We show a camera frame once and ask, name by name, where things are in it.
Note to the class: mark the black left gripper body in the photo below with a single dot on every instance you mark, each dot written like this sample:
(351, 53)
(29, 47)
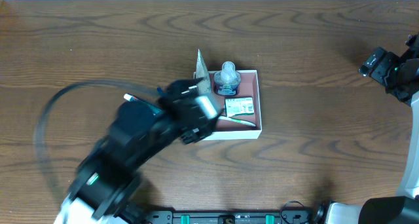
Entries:
(191, 111)

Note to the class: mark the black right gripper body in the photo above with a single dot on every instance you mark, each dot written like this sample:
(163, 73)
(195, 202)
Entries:
(378, 65)

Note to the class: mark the white shampoo tube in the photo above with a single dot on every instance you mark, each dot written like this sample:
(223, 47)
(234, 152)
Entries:
(204, 86)

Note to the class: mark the green white toothbrush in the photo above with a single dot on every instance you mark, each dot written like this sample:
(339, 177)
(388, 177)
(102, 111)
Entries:
(239, 121)

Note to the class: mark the white green toothpaste tube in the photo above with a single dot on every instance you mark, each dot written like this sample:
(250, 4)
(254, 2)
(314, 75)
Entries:
(132, 98)

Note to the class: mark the clear bottle white cap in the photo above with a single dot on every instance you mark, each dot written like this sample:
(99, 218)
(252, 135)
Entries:
(227, 80)

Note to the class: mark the green white soap box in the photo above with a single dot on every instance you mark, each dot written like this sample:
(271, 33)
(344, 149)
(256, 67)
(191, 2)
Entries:
(239, 106)

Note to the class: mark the blue disposable razor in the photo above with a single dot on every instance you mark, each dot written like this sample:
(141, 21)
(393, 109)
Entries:
(161, 92)

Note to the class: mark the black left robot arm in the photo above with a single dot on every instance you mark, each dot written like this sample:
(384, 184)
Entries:
(108, 176)

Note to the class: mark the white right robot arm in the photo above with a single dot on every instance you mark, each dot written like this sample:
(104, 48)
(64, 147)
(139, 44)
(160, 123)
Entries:
(399, 77)

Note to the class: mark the white box pink interior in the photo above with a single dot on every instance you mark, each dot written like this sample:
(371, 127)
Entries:
(229, 130)

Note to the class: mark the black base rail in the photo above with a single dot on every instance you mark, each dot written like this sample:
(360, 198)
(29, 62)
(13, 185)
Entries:
(292, 212)

